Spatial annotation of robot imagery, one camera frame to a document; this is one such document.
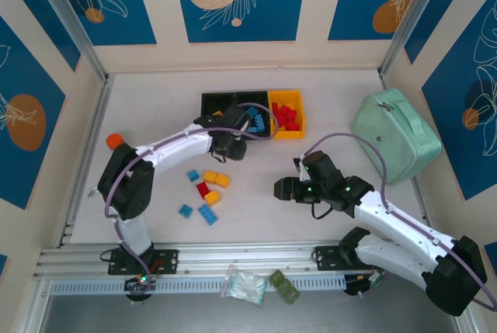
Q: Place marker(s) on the yellow lego brick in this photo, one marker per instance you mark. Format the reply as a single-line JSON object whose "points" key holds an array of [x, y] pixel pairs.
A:
{"points": [[210, 176], [212, 197], [217, 113], [222, 180]]}

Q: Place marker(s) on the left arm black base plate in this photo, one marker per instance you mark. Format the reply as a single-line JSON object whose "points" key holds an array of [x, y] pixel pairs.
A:
{"points": [[167, 261]]}

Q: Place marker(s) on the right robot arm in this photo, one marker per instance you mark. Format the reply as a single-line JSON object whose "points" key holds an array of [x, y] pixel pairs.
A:
{"points": [[388, 220]]}

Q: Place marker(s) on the aluminium mounting rail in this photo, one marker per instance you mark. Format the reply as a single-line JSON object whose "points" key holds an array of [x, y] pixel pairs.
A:
{"points": [[248, 255]]}

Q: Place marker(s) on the clear plastic zip bag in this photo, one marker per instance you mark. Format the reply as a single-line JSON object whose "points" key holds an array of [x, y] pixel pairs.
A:
{"points": [[242, 284]]}

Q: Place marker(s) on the orange lid jar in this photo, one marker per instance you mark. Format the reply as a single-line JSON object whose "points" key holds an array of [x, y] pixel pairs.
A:
{"points": [[114, 141]]}

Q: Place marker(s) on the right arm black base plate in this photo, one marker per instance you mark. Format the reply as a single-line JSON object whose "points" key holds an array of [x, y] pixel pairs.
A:
{"points": [[324, 257]]}

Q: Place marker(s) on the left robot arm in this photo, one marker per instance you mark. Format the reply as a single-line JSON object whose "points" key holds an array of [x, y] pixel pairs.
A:
{"points": [[128, 185]]}

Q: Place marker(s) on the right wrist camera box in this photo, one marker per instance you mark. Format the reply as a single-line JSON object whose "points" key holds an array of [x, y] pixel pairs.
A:
{"points": [[298, 163]]}

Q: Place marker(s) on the aluminium frame post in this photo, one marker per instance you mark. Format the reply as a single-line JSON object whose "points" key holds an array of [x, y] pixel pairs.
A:
{"points": [[409, 18], [70, 18]]}

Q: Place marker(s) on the yellow plastic bin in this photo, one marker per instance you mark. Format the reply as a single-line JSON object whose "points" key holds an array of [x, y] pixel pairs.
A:
{"points": [[287, 135]]}

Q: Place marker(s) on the long red lego brick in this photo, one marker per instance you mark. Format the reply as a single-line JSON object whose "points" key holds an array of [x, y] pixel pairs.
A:
{"points": [[292, 125]]}

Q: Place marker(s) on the olive green block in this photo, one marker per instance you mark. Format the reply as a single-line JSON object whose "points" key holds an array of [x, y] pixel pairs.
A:
{"points": [[284, 285], [276, 278], [291, 296]]}

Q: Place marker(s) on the square blue lego brick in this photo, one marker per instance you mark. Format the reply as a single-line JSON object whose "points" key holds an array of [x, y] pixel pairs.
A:
{"points": [[186, 210]]}

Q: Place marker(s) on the aluminium floor side rail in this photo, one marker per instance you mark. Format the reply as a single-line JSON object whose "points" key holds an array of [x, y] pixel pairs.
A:
{"points": [[90, 143]]}

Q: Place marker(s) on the mint green zip bag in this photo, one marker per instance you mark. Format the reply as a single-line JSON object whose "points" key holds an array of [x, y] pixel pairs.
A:
{"points": [[396, 135]]}

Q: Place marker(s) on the black plastic bin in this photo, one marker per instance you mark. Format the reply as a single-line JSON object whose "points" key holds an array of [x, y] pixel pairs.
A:
{"points": [[242, 98], [209, 102]]}

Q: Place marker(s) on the small blue lego brick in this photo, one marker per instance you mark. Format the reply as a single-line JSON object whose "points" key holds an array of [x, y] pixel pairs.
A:
{"points": [[193, 175]]}

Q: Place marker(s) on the long blue lego brick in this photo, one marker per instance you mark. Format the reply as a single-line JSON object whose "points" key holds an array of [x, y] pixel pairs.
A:
{"points": [[254, 128], [260, 120], [207, 214], [252, 112]]}

